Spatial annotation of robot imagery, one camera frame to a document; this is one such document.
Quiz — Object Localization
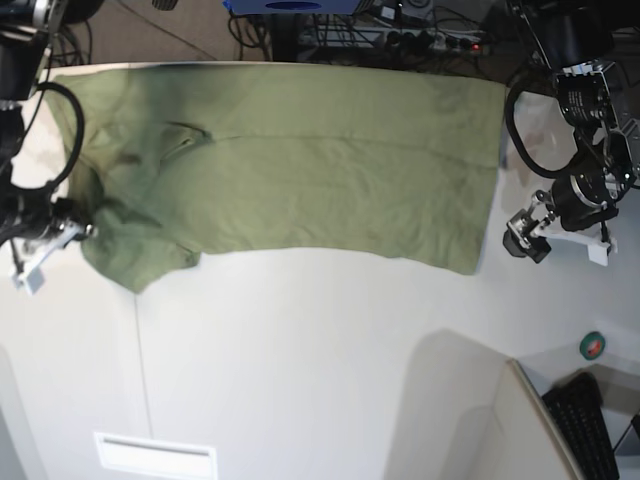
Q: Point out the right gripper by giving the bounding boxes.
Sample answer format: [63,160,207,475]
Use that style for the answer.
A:
[7,198,97,295]

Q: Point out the green tape roll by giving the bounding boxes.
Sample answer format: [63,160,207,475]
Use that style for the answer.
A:
[579,331,606,361]

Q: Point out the black keyboard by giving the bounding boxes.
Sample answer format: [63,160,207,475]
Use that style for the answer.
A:
[542,372,620,480]

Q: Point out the green t-shirt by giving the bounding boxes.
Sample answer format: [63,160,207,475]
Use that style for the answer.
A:
[59,64,505,293]

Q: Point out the white table slot plate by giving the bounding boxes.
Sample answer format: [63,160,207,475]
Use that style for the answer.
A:
[94,432,218,479]

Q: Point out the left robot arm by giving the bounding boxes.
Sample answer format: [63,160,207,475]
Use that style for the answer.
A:
[503,1,639,265]

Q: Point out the black power strip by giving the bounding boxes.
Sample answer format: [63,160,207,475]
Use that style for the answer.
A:
[384,28,492,56]

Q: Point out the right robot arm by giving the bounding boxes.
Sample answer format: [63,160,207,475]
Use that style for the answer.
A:
[1,1,103,295]

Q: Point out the blue box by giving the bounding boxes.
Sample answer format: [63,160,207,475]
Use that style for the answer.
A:
[222,0,374,15]

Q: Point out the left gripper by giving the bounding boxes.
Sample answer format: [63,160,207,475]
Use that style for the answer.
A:
[502,171,620,266]

